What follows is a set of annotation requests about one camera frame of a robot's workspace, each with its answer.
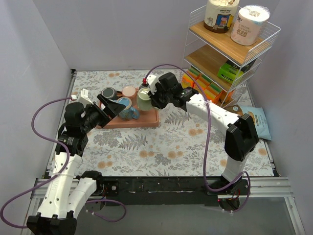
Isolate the pink mug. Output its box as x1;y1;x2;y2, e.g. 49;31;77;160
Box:
122;86;137;99

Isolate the terracotta pink tray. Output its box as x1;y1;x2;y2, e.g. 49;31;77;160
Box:
97;96;159;129

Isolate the orange sponge pack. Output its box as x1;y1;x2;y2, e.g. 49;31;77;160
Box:
204;83;234;104
193;74;211;94
181;66;202;88

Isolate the blue butterfly mug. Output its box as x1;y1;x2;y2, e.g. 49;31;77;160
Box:
116;97;140;121

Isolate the orange sponge pack right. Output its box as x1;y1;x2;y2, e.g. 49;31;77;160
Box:
204;83;234;104

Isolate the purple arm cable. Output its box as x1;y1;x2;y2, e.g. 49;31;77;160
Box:
144;64;251;213
0;96;127;230

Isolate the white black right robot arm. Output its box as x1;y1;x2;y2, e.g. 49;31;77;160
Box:
145;72;259;195

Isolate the orange sponge pack middle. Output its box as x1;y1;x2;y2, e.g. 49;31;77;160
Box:
193;74;211;94

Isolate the brown cartoon tissue roll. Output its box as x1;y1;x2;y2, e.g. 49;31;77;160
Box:
203;0;240;33

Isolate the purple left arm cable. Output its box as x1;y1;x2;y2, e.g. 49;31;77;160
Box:
0;96;127;230

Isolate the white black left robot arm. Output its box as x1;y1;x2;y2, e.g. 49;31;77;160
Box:
26;94;125;235

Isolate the orange sponge pack left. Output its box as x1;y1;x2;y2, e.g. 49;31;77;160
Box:
181;66;202;88

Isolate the green tissue box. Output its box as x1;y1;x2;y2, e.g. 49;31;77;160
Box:
217;60;256;84

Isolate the green ceramic mug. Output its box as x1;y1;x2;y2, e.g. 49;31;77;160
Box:
136;88;152;111

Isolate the blue brown chips bag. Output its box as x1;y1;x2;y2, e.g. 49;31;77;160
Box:
225;104;272;141

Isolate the dark grey mug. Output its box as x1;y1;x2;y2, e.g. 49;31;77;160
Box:
138;82;150;90

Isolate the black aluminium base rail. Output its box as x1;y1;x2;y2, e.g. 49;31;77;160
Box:
32;174;293;211

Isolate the white wire shelf rack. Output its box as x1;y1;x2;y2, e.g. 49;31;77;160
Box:
183;6;281;107

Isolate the dark green mug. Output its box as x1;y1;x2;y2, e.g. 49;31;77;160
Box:
101;87;122;100

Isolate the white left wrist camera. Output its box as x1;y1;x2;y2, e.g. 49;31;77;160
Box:
70;88;93;106

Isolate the pink toilet paper roll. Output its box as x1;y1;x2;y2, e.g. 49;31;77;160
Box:
230;5;270;46

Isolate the floral tablecloth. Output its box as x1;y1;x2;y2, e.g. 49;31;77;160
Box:
72;70;274;177

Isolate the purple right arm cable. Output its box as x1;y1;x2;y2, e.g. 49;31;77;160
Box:
144;64;251;213

